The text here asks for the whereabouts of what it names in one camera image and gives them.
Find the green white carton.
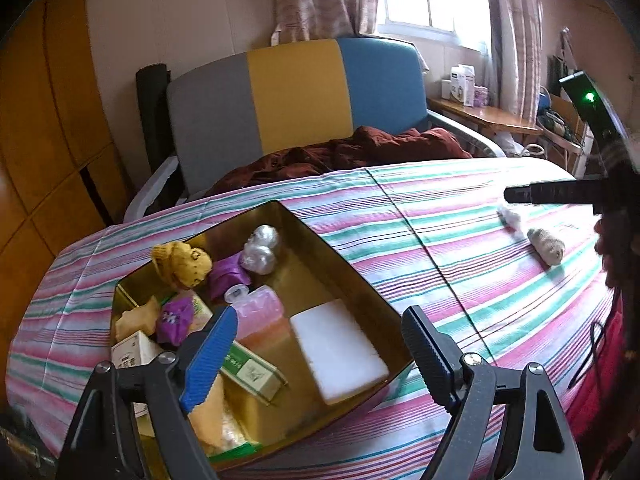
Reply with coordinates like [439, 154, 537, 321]
[187, 292, 288, 403]

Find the purple snack packet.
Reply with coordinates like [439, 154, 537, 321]
[207, 255, 251, 303]
[156, 296, 196, 348]

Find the yellow sock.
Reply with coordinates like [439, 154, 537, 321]
[151, 241, 213, 291]

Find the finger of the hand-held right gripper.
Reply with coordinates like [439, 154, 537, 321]
[504, 178, 609, 206]

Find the yellow sponge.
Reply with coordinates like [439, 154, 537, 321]
[192, 375, 226, 451]
[115, 296, 161, 343]

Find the gold tin box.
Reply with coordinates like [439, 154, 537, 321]
[109, 200, 413, 471]

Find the cream knitted sock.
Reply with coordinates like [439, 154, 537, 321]
[527, 227, 566, 266]

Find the grey yellow blue sofa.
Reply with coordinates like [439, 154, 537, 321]
[122, 37, 506, 216]

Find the wooden wardrobe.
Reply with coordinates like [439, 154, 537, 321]
[0, 0, 131, 261]

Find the white plastic bag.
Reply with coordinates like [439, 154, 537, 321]
[492, 132, 523, 156]
[497, 206, 523, 231]
[242, 225, 279, 276]

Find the black rolled mat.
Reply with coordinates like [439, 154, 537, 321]
[136, 63, 173, 176]

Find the cracker packet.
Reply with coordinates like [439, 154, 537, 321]
[220, 400, 266, 461]

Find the pink hair roller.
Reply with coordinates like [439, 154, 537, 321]
[225, 284, 286, 341]

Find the wooden shelf rack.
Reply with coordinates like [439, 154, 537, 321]
[537, 95, 588, 176]

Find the black cable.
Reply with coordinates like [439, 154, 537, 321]
[569, 305, 622, 392]

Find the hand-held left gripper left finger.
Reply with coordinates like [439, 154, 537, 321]
[55, 305, 238, 480]

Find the white sponge block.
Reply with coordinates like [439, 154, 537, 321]
[290, 298, 390, 406]

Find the wooden desk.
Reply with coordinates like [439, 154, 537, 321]
[427, 95, 543, 146]

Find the striped bed sheet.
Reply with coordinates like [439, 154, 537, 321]
[7, 157, 621, 480]

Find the red clothing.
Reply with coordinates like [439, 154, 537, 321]
[570, 285, 640, 480]

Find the person's right hand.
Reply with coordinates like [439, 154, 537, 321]
[594, 209, 640, 289]

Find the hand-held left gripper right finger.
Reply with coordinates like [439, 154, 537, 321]
[401, 306, 583, 480]

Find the brown quilt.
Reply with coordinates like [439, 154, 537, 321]
[205, 126, 473, 197]

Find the white paper box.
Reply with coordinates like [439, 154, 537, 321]
[111, 332, 166, 418]

